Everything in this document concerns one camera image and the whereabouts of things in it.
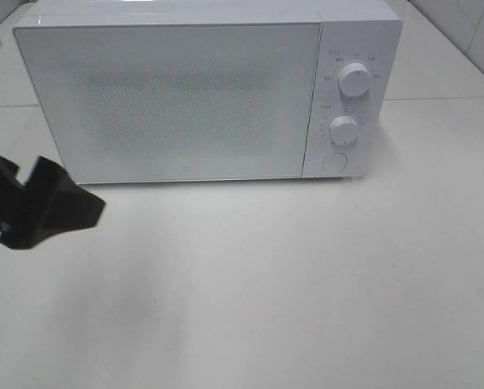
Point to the upper white power knob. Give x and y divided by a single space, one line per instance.
354 78

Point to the white microwave door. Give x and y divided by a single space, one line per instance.
151 104

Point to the round door release button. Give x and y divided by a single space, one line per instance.
335 163

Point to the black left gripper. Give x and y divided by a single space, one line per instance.
48 204

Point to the white microwave oven body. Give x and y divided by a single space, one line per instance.
367 31

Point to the white timer knob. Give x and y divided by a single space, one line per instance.
343 130

